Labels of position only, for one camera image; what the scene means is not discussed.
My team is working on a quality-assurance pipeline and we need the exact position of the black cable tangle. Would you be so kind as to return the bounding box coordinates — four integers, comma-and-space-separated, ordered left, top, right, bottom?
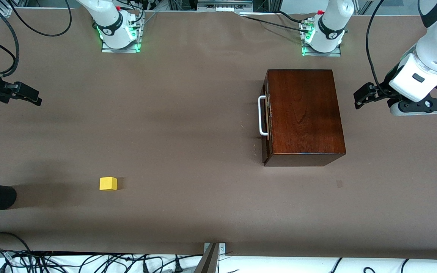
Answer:
0, 248, 204, 273

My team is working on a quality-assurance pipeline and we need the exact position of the thin black cable loop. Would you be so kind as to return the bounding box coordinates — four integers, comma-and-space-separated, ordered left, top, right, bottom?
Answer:
0, 231, 33, 254

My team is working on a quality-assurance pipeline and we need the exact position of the yellow cube block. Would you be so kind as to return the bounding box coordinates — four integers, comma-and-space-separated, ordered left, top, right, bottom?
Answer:
99, 177, 118, 191

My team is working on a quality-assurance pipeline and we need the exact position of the silver mounting plate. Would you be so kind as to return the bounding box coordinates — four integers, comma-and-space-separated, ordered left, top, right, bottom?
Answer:
204, 243, 226, 255

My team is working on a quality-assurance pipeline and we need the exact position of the long black cable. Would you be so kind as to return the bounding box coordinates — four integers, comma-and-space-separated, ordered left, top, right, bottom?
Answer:
239, 14, 312, 34

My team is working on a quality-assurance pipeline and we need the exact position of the dark grey metal post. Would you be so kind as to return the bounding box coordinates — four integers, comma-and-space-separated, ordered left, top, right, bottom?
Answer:
194, 243, 220, 273

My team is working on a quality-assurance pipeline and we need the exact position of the white drawer handle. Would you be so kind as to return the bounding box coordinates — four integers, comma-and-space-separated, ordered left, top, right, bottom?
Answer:
258, 96, 270, 136

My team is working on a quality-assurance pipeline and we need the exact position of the silver frame rail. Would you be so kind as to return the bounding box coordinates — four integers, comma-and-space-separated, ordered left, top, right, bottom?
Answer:
198, 0, 253, 12

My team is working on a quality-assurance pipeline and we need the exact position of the paper table cover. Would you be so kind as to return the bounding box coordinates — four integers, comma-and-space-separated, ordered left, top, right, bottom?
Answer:
0, 8, 437, 261

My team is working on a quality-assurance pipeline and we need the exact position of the short black cable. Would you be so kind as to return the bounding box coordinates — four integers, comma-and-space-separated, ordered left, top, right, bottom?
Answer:
277, 11, 306, 23

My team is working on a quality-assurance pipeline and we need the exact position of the wooden drawer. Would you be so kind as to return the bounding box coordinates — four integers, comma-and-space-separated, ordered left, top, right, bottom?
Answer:
261, 72, 274, 164

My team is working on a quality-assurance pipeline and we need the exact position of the dark brown wooden cabinet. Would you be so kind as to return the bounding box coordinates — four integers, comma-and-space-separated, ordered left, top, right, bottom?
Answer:
262, 69, 347, 167

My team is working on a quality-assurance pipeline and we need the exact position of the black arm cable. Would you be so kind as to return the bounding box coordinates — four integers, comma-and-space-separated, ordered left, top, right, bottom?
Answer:
366, 0, 391, 97
0, 0, 72, 76

